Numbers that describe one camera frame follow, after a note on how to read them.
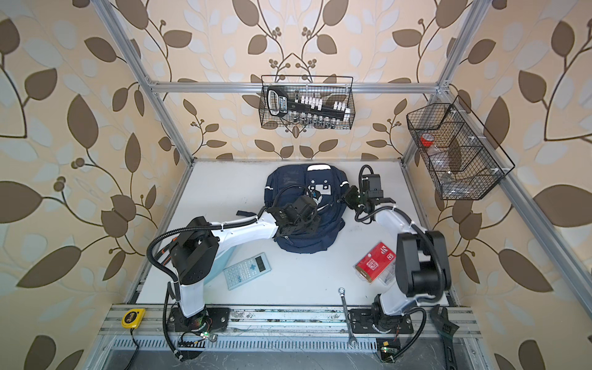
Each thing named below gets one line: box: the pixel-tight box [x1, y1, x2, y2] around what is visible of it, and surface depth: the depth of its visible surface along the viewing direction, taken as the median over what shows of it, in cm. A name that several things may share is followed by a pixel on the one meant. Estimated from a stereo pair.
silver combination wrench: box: [337, 287, 359, 348], surface depth 76 cm
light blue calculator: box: [222, 252, 273, 291], surface depth 86 cm
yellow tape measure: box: [121, 308, 146, 330], surface depth 75 cm
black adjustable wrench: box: [430, 304, 460, 370], surface depth 73 cm
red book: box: [354, 241, 397, 283], surface depth 88 cm
